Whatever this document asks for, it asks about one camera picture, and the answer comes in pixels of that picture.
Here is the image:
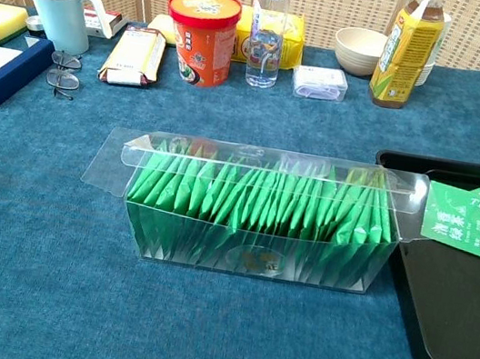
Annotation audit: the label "clear plastic tea box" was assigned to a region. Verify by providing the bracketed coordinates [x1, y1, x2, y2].
[69, 116, 435, 306]

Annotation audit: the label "row of green tea bags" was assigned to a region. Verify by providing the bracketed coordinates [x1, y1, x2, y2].
[118, 132, 403, 296]

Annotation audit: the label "yellow snack package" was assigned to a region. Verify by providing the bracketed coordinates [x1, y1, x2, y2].
[229, 3, 311, 74]

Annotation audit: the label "white 3D glasses box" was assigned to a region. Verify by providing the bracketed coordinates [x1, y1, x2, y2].
[78, 4, 130, 42]

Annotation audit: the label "yellow tea drink bottle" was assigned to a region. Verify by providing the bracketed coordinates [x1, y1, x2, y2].
[365, 0, 451, 116]

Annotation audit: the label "navy blue open box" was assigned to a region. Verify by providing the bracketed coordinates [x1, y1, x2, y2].
[0, 31, 57, 117]

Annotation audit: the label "small white tissue pack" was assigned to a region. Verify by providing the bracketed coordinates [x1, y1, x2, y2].
[288, 62, 351, 105]

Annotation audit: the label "red instant noodle cup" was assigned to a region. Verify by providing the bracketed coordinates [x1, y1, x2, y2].
[155, 0, 245, 93]

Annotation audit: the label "clear water bottle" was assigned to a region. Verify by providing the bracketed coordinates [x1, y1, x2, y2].
[239, 0, 292, 92]

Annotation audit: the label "teal table cloth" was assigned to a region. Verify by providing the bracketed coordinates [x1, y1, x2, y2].
[0, 0, 480, 359]

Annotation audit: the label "white orange cracker pack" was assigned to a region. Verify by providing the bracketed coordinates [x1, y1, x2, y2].
[96, 20, 170, 93]

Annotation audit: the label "plain yellow sponge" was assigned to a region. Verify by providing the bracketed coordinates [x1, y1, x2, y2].
[145, 12, 183, 47]

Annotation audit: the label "beige bowl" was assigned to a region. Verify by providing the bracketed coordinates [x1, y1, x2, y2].
[329, 24, 390, 81]

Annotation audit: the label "thin-framed eyeglasses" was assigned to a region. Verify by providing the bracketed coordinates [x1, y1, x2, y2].
[42, 48, 86, 103]

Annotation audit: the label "pale blue kettle jug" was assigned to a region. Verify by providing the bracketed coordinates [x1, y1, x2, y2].
[19, 0, 120, 62]

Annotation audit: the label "black plastic tray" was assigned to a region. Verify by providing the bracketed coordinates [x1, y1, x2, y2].
[341, 145, 480, 359]

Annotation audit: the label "small round metal tin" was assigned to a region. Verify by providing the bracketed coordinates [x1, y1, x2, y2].
[23, 13, 47, 40]

